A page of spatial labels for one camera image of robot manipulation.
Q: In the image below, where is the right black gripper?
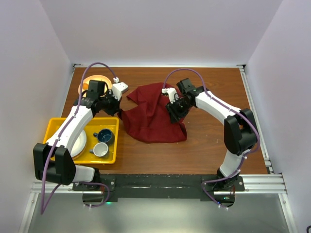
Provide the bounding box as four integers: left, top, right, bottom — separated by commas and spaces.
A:
166, 98, 192, 124

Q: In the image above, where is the dark red cloth napkin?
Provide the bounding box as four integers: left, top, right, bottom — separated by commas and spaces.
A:
118, 83, 187, 143

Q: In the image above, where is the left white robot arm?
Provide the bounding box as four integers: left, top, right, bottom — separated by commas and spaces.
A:
33, 80, 128, 190

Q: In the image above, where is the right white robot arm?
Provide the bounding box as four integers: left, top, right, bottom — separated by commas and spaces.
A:
161, 79, 259, 191

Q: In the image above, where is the yellow plastic bin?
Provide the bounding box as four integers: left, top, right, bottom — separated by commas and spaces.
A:
42, 117, 120, 165

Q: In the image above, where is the orange round plate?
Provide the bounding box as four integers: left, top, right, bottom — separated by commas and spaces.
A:
78, 75, 112, 98

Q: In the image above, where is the dark blue mug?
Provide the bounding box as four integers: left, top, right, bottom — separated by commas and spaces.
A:
93, 128, 115, 146

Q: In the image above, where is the grey white mug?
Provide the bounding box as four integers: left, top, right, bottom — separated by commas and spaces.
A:
89, 142, 109, 158

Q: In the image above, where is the white paper plate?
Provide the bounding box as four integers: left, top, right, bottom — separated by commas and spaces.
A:
70, 130, 86, 159

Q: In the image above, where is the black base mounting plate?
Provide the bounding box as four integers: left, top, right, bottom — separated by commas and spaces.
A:
73, 174, 245, 206

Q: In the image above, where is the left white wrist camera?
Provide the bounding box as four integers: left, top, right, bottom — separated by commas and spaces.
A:
111, 77, 129, 100

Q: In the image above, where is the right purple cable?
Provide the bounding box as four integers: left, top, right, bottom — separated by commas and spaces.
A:
162, 68, 261, 209

